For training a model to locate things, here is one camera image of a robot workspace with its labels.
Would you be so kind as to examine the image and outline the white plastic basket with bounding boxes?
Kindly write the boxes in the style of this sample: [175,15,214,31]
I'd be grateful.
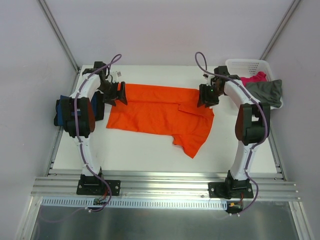
[225,59,278,110]

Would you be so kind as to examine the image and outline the pink t shirt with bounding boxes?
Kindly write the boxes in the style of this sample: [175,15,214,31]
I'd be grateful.
[240,71,267,86]

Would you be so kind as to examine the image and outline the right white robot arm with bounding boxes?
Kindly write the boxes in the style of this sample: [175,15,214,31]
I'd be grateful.
[197,66,271,200]

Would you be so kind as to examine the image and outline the blue folded t shirt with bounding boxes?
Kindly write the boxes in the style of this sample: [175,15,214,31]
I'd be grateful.
[53,93,98,127]

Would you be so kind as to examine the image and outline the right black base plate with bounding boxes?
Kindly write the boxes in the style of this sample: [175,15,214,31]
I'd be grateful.
[208,182,254,200]

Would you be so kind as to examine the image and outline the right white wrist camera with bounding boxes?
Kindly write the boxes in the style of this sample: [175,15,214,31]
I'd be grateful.
[203,73,215,86]

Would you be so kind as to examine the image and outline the white slotted cable duct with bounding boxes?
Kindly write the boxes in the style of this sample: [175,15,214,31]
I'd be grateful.
[41,197,227,211]

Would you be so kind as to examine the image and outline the grey t shirt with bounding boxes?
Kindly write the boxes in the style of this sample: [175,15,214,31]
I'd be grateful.
[245,79,283,109]

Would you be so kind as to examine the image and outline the orange t shirt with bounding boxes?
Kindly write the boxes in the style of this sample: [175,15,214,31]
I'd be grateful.
[106,83,215,159]

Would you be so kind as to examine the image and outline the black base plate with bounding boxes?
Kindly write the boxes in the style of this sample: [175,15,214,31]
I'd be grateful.
[208,182,254,200]
[76,176,121,196]

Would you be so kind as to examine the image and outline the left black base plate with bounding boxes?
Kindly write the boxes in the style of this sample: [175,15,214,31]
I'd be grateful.
[76,176,121,196]

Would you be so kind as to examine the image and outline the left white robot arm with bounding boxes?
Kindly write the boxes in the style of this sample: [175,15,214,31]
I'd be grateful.
[54,54,128,194]

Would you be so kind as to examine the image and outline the aluminium mounting rail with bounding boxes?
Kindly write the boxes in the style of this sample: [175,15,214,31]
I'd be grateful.
[31,169,302,202]

